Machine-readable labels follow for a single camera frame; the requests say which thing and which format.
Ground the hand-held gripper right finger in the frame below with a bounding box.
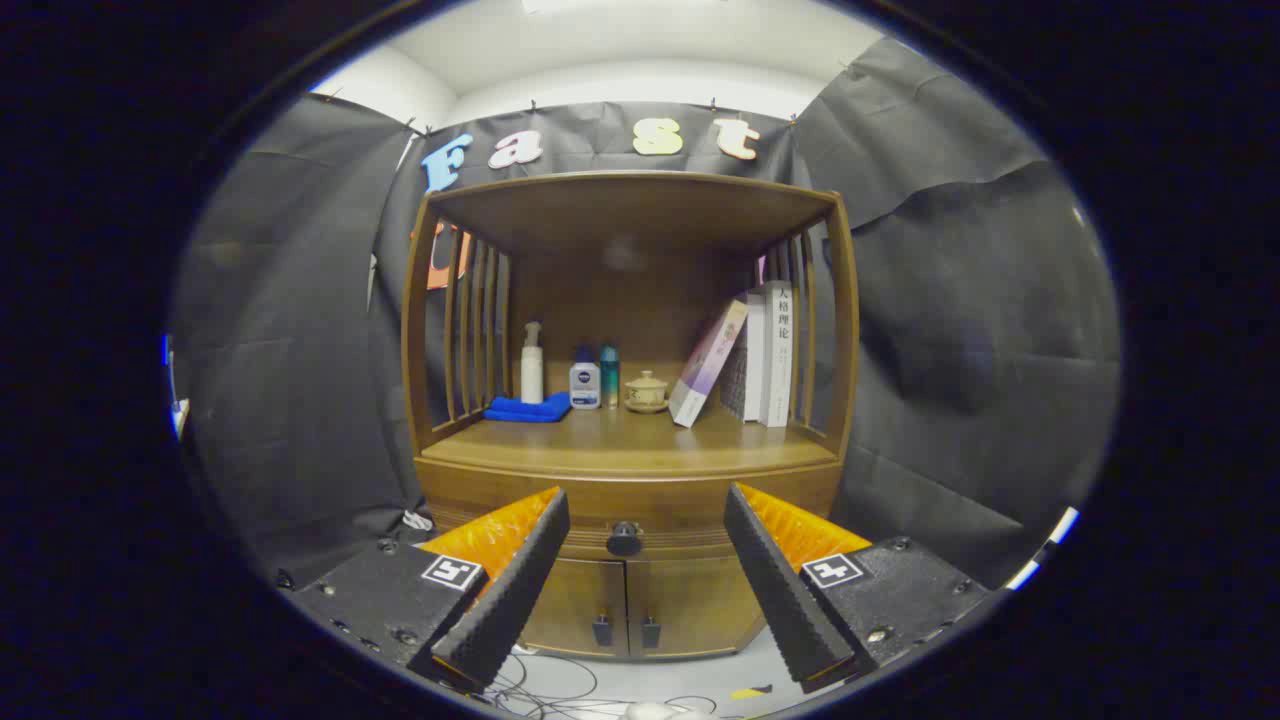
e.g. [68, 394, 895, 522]
[722, 482, 991, 695]

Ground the blue folded cloth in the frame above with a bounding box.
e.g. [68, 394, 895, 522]
[484, 392, 573, 424]

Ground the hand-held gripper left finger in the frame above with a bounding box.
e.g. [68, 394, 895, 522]
[290, 486, 572, 693]

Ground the wooden cabinet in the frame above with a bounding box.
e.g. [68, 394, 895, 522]
[400, 170, 861, 661]

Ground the beige lidded teacup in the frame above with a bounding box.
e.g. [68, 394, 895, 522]
[624, 370, 670, 415]

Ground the dark patterned cover book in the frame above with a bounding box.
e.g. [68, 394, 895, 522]
[720, 293, 767, 423]

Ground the wooden cabinet door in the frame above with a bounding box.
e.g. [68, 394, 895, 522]
[518, 556, 629, 659]
[626, 556, 766, 659]

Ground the purple cover book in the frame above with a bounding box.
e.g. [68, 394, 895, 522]
[668, 297, 750, 429]

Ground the wooden countertop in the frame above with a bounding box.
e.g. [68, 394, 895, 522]
[422, 400, 839, 479]

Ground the white pump bottle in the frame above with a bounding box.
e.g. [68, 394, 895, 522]
[520, 321, 546, 405]

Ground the white blue-capped lotion bottle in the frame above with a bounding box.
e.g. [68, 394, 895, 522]
[569, 346, 602, 411]

